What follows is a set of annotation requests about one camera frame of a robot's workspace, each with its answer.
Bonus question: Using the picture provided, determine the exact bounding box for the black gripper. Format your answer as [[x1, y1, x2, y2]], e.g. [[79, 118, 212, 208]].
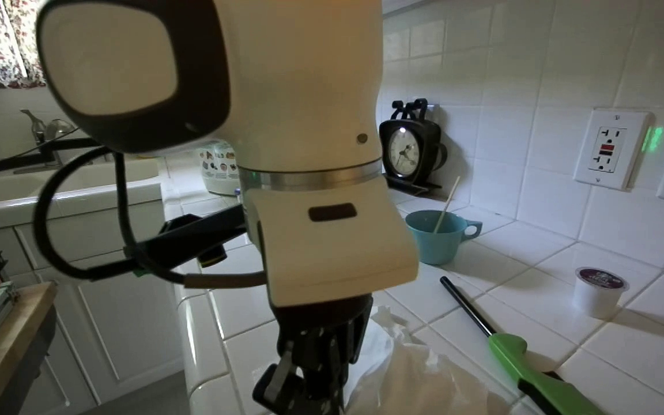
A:
[[251, 295, 375, 415]]

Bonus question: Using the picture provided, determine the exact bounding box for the cream translucent cloth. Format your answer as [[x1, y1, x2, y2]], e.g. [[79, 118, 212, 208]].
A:
[[341, 307, 520, 415]]

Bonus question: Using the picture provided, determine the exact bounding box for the white sink base cabinet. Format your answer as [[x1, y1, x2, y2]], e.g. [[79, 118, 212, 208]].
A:
[[0, 181, 197, 407]]

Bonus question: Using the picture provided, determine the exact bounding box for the teal mug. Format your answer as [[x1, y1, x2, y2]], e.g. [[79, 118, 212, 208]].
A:
[[404, 208, 484, 271]]

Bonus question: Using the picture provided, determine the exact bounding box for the green lighter with black rod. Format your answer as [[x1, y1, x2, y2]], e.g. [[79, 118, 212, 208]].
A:
[[439, 274, 607, 415]]

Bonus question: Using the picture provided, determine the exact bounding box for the white stick in mug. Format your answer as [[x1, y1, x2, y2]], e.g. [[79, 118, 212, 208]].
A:
[[428, 177, 464, 235]]

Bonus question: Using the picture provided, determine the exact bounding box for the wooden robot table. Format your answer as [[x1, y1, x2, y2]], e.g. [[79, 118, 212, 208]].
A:
[[0, 280, 60, 415]]

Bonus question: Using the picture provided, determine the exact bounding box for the white sink counter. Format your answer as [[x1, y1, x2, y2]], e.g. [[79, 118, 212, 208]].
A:
[[0, 156, 167, 234]]

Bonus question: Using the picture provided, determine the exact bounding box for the black stand pole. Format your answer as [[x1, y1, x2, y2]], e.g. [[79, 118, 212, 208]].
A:
[[0, 137, 109, 181]]

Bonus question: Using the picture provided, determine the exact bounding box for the metal sink faucet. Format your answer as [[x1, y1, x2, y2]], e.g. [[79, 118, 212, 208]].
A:
[[19, 106, 80, 148]]

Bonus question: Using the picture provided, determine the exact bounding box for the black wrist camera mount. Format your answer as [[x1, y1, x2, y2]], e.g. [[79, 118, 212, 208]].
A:
[[126, 204, 249, 273]]

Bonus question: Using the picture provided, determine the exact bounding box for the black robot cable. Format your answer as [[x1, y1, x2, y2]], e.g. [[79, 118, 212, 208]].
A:
[[30, 145, 272, 290]]

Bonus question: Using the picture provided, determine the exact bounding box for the white wall outlet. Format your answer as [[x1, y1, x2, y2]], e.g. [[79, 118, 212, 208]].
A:
[[571, 106, 653, 193]]

